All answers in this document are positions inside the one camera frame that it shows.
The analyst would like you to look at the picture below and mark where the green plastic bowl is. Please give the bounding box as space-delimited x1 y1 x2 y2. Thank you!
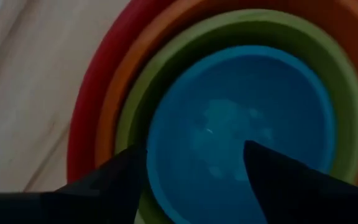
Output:
114 8 358 224

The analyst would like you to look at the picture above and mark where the orange plastic bowl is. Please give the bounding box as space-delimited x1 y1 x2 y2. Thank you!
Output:
94 0 358 194

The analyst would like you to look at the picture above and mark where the large red plastic bowl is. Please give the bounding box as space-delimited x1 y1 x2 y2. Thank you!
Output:
67 0 358 184

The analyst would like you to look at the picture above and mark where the small blue plastic bowl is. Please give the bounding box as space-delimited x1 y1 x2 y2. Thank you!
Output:
146 45 337 224

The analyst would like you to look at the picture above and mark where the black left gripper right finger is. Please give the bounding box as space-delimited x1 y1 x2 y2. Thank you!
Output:
242 139 358 224

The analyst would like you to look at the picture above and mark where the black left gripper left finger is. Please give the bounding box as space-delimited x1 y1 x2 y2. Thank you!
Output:
0 144 149 224

